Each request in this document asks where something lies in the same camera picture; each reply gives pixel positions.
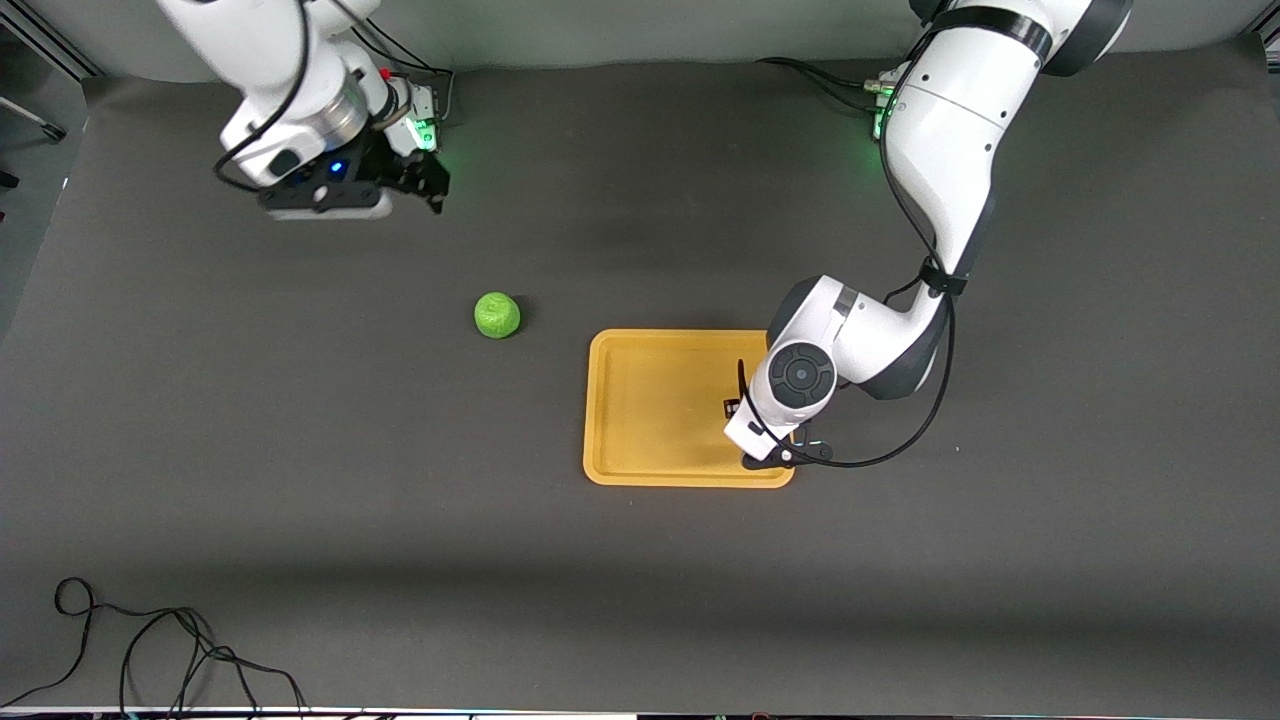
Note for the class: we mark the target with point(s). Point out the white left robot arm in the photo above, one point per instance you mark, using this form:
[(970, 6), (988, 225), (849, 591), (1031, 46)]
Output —
[(950, 140)]

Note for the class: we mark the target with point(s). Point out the green apple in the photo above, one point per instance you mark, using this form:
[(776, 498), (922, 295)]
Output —
[(497, 315)]

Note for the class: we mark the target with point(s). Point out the yellow plastic tray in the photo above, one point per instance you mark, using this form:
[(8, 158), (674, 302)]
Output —
[(660, 410)]

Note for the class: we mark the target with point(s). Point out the metal frame bar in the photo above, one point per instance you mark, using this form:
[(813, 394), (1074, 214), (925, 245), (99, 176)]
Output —
[(35, 118), (60, 50)]

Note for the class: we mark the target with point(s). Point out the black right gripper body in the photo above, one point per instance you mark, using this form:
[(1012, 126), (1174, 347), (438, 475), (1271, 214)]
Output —
[(392, 174)]

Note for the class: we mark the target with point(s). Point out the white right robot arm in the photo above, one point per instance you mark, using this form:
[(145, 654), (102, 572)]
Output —
[(280, 70)]

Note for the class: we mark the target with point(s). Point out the dark grey table mat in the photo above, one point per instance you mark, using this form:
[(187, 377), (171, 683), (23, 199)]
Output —
[(640, 580)]

